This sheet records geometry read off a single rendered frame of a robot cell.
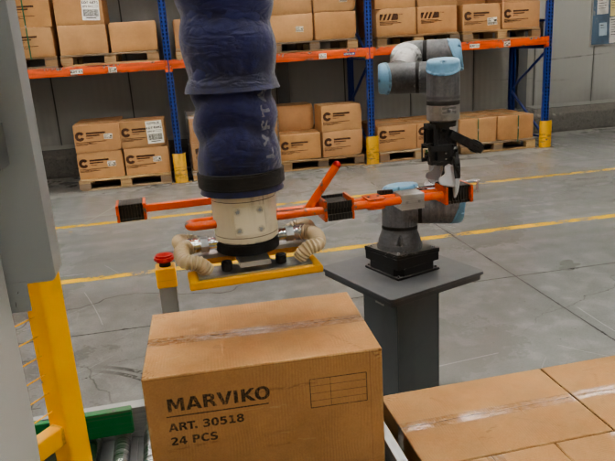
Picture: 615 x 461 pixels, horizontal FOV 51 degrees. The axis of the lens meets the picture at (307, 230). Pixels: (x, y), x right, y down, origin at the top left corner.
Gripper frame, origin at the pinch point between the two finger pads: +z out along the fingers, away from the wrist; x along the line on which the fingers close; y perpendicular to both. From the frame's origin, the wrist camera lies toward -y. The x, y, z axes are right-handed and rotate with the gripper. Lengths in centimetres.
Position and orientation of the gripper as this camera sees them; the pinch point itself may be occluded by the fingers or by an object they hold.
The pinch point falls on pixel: (449, 190)
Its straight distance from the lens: 187.4
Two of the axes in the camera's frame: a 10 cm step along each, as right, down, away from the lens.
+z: 0.6, 9.6, 2.8
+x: 2.2, 2.6, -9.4
